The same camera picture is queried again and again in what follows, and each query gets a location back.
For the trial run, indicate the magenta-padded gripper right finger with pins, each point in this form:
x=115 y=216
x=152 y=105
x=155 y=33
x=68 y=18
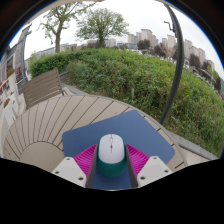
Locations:
x=151 y=170

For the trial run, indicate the beige patio umbrella canopy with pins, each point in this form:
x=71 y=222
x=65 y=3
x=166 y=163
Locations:
x=76 y=1

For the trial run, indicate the blue rectangular mouse pad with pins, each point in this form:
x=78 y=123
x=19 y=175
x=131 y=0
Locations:
x=133 y=130

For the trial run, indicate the white planter box with flowers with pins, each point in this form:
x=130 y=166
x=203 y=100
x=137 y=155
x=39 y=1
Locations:
x=8 y=110
x=11 y=81

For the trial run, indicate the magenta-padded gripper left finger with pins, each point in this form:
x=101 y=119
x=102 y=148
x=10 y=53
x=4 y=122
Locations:
x=71 y=171

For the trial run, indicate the round bushy tree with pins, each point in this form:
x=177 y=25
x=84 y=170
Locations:
x=100 y=25

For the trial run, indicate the tall grey sign pillar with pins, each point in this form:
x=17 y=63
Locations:
x=22 y=56

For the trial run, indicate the grey storefront building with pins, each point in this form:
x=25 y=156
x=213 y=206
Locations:
x=8 y=65

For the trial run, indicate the white and teal computer mouse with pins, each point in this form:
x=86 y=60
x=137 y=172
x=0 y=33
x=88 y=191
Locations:
x=111 y=152

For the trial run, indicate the beige slatted outdoor chair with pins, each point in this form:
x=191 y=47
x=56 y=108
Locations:
x=43 y=88

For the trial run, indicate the tall thin-trunked tree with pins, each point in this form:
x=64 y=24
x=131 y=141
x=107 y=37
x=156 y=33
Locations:
x=57 y=36

